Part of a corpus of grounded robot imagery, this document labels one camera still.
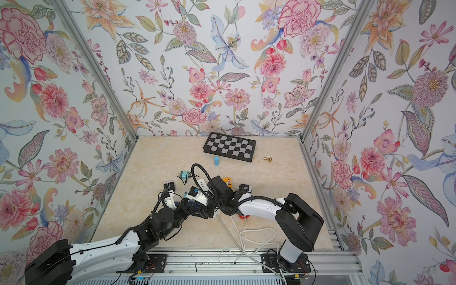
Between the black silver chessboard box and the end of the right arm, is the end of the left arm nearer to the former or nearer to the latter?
the end of the right arm

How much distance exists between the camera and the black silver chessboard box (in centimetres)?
110

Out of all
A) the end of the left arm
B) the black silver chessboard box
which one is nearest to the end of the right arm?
the end of the left arm
